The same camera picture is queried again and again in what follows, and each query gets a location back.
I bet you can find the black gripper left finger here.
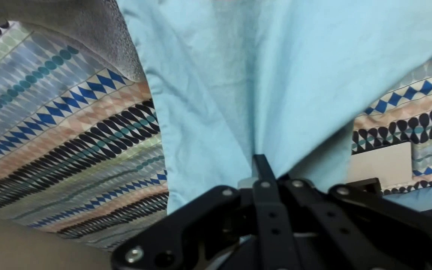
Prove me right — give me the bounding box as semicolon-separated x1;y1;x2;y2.
110;154;304;270

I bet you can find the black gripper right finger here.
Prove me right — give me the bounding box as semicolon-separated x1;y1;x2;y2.
277;172;432;270

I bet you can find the light blue pillow case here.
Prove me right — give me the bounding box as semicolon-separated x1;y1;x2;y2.
116;0;432;215

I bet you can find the patterned diamond print bedspread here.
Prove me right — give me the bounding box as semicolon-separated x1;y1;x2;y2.
0;13;432;251

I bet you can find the grey knit blanket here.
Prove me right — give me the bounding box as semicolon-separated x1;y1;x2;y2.
0;0;148;83

